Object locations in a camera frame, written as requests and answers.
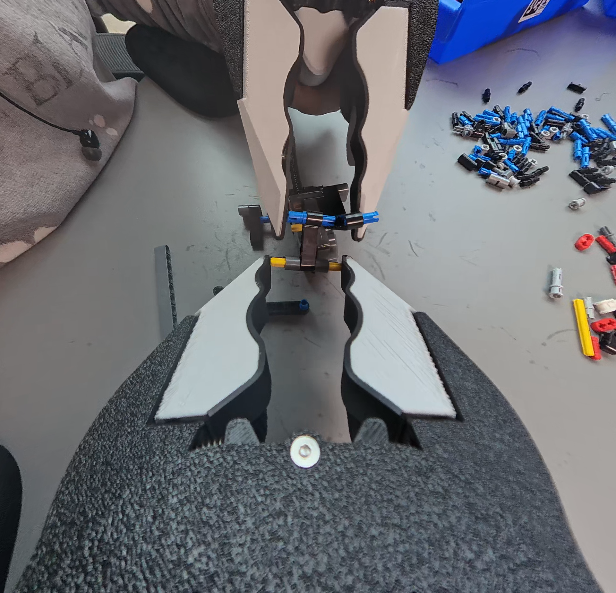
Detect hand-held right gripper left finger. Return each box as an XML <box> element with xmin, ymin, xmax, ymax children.
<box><xmin>154</xmin><ymin>256</ymin><xmax>272</xmax><ymax>425</ymax></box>

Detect black angled beam, blue pin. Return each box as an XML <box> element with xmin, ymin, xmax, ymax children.
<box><xmin>238</xmin><ymin>204</ymin><xmax>271</xmax><ymax>248</ymax></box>

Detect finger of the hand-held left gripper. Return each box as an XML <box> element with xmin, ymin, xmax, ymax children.
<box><xmin>346</xmin><ymin>8</ymin><xmax>411</xmax><ymax>243</ymax></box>
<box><xmin>238</xmin><ymin>0</ymin><xmax>304</xmax><ymax>241</ymax></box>

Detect person's torso in grey sweatshirt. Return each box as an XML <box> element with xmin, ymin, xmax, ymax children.
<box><xmin>0</xmin><ymin>0</ymin><xmax>138</xmax><ymax>266</ymax></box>

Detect person's left forearm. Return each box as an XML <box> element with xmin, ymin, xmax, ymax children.
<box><xmin>101</xmin><ymin>0</ymin><xmax>227</xmax><ymax>53</ymax></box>

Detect dark grey toy beam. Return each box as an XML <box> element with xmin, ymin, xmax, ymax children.
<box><xmin>154</xmin><ymin>246</ymin><xmax>179</xmax><ymax>331</ymax></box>

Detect black mesh chair armrest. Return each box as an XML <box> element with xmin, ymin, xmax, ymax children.
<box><xmin>0</xmin><ymin>446</ymin><xmax>22</xmax><ymax>593</ymax></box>
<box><xmin>126</xmin><ymin>25</ymin><xmax>241</xmax><ymax>119</ymax></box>

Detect yellow toy axle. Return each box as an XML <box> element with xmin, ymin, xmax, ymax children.
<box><xmin>572</xmin><ymin>298</ymin><xmax>596</xmax><ymax>358</ymax></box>

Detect person's left hand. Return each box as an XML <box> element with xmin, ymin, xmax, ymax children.
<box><xmin>289</xmin><ymin>80</ymin><xmax>347</xmax><ymax>115</ymax></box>

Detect pile of red white pieces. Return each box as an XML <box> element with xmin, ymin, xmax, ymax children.
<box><xmin>575</xmin><ymin>226</ymin><xmax>616</xmax><ymax>361</ymax></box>

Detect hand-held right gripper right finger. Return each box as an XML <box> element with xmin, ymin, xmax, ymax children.
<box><xmin>341</xmin><ymin>256</ymin><xmax>457</xmax><ymax>423</ymax></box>

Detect small grey black brick assembly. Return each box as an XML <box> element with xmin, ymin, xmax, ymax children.
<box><xmin>269</xmin><ymin>210</ymin><xmax>381</xmax><ymax>275</ymax></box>

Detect black ribbed chair part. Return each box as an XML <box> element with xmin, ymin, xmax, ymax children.
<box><xmin>94</xmin><ymin>32</ymin><xmax>145</xmax><ymax>81</ymax></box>

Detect blue plastic bin with tag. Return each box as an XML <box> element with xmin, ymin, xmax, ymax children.
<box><xmin>428</xmin><ymin>0</ymin><xmax>612</xmax><ymax>65</ymax></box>

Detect pile of blue black pins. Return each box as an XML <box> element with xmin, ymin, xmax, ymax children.
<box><xmin>452</xmin><ymin>106</ymin><xmax>616</xmax><ymax>195</ymax></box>

